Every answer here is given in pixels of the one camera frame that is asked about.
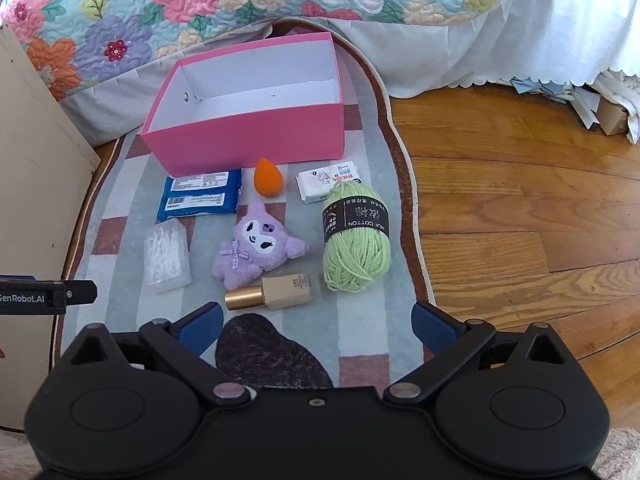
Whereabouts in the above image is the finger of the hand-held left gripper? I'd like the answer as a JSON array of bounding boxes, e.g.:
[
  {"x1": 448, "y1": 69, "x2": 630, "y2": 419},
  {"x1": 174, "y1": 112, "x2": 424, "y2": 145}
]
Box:
[{"x1": 64, "y1": 280, "x2": 99, "y2": 306}]

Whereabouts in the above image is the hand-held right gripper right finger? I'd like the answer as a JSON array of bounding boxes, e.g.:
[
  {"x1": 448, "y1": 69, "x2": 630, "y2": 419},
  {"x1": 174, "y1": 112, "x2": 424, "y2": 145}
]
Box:
[{"x1": 382, "y1": 301, "x2": 578, "y2": 406}]

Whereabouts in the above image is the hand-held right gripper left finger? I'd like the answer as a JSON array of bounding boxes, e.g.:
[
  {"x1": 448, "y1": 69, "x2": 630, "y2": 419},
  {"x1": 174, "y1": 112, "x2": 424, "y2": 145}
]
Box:
[{"x1": 62, "y1": 302, "x2": 253, "y2": 408}]

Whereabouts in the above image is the clear cotton swab pack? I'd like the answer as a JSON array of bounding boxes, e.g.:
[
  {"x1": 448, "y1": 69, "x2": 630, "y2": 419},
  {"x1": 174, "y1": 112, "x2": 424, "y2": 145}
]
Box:
[{"x1": 144, "y1": 224, "x2": 193, "y2": 293}]

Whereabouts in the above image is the purple plush toy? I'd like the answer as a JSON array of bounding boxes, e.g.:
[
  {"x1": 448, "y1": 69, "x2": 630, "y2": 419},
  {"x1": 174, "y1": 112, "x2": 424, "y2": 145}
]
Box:
[{"x1": 211, "y1": 199, "x2": 311, "y2": 290}]

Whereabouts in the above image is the beige foundation bottle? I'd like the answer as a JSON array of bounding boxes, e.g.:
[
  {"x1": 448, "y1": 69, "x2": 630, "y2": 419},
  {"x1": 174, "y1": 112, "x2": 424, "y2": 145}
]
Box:
[{"x1": 223, "y1": 272, "x2": 321, "y2": 312}]

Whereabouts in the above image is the green yarn ball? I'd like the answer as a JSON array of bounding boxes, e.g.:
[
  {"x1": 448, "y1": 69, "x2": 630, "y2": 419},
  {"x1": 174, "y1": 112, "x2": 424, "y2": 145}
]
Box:
[{"x1": 321, "y1": 180, "x2": 392, "y2": 293}]

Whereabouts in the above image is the blue wipes packet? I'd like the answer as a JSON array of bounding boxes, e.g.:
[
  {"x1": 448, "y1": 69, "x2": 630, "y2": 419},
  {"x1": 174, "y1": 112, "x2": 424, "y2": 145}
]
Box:
[{"x1": 156, "y1": 167, "x2": 244, "y2": 222}]

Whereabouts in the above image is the orange makeup sponge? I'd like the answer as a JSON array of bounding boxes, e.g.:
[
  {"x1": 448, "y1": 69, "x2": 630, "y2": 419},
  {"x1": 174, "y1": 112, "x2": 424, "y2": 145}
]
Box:
[{"x1": 253, "y1": 158, "x2": 285, "y2": 194}]

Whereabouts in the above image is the white tissue packet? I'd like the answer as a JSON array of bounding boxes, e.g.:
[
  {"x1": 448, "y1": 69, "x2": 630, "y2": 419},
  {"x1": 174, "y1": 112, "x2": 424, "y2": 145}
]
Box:
[{"x1": 295, "y1": 161, "x2": 364, "y2": 205}]

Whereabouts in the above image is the pink cardboard box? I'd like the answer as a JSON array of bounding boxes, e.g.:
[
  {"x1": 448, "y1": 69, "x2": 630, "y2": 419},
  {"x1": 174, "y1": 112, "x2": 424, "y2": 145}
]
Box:
[{"x1": 140, "y1": 31, "x2": 346, "y2": 181}]

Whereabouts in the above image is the striped checkered rug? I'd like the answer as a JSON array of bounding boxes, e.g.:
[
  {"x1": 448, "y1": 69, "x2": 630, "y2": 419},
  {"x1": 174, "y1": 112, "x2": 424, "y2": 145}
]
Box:
[{"x1": 50, "y1": 17, "x2": 437, "y2": 396}]

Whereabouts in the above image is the beige cabinet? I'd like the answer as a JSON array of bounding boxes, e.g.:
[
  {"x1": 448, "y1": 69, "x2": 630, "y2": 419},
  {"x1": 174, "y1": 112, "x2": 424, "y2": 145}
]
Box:
[{"x1": 0, "y1": 22, "x2": 103, "y2": 431}]

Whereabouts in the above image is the fluffy white rug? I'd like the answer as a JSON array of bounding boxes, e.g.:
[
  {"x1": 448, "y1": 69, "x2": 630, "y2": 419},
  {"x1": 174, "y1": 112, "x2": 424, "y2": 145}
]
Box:
[{"x1": 0, "y1": 425, "x2": 640, "y2": 480}]

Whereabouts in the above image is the pile of papers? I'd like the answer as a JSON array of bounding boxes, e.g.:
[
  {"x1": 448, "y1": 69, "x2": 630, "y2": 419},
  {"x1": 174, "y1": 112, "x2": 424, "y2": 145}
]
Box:
[{"x1": 510, "y1": 75, "x2": 606, "y2": 131}]

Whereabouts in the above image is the small cardboard box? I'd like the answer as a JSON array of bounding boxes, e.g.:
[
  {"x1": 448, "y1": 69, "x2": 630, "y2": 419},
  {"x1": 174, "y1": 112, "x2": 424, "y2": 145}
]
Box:
[{"x1": 597, "y1": 96, "x2": 631, "y2": 136}]

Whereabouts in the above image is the floral quilt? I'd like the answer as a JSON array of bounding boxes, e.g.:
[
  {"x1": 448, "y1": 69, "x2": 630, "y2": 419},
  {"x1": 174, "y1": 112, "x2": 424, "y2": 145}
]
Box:
[{"x1": 0, "y1": 0, "x2": 636, "y2": 106}]

